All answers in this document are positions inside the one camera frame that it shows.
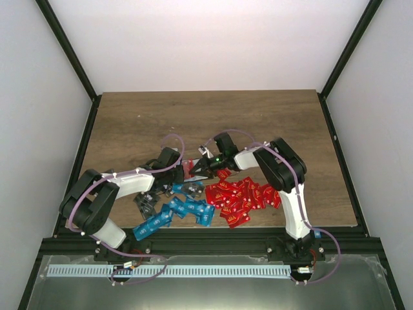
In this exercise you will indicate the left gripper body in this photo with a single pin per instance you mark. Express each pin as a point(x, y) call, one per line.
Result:
point(177, 179)

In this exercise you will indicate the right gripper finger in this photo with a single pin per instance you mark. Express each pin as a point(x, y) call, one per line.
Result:
point(201, 166)
point(202, 174)

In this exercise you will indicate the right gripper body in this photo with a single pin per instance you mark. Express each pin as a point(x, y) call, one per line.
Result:
point(218, 164)

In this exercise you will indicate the black card holder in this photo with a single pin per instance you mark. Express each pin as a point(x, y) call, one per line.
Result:
point(196, 178)

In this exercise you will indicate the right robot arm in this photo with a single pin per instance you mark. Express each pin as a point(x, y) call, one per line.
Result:
point(283, 169)

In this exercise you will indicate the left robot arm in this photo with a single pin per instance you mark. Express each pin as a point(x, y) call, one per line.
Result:
point(89, 202)

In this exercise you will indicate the blue VIP card pile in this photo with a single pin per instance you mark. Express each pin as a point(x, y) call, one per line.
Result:
point(203, 211)

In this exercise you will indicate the red VIP card pile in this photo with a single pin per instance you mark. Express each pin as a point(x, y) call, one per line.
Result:
point(235, 199)

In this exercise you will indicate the black VIP card pile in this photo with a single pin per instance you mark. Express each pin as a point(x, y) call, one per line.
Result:
point(146, 201)

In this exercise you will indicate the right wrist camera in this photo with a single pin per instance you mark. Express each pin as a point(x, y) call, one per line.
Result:
point(203, 149)

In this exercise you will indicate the white slotted cable duct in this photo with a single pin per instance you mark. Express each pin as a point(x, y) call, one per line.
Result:
point(173, 271)

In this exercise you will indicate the black aluminium frame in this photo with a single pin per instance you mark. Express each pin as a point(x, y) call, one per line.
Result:
point(356, 239)

